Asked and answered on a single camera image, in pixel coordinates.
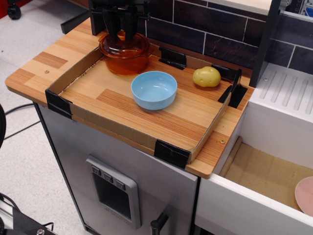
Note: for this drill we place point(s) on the pink plate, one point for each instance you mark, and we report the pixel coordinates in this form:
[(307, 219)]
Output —
[(304, 195)]

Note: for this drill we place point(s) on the light blue bowl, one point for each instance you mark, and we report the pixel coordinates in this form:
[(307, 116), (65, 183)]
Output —
[(154, 90)]

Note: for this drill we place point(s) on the black dishwasher door handle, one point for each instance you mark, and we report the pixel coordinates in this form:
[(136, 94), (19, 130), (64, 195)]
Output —
[(157, 225)]

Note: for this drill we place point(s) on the cardboard fence with black tape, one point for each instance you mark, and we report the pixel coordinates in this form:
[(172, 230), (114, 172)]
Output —
[(192, 132)]

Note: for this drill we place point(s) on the grey toy dishwasher cabinet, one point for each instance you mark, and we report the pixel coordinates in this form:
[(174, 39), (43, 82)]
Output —
[(116, 188)]

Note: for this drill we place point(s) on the orange transparent pot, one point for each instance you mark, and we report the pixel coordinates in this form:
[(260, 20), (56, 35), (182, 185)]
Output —
[(126, 66)]

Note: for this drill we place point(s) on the yellow toy potato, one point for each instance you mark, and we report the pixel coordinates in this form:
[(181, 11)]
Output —
[(207, 77)]

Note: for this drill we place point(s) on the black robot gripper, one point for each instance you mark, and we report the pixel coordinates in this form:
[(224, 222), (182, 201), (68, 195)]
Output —
[(112, 10)]

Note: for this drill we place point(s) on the black metal frame base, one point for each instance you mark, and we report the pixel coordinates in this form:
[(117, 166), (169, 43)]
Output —
[(70, 24)]

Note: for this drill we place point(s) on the orange transparent pot lid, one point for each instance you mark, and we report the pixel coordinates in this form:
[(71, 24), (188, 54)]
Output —
[(138, 46)]

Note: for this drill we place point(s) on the white toy sink unit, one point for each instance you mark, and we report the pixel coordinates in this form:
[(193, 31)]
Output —
[(252, 190)]

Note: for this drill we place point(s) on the black equipment with cables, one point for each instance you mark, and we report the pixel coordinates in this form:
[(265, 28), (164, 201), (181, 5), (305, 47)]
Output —
[(14, 222)]

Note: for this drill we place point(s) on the black caster wheel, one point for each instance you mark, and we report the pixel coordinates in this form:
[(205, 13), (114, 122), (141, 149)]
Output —
[(13, 11)]

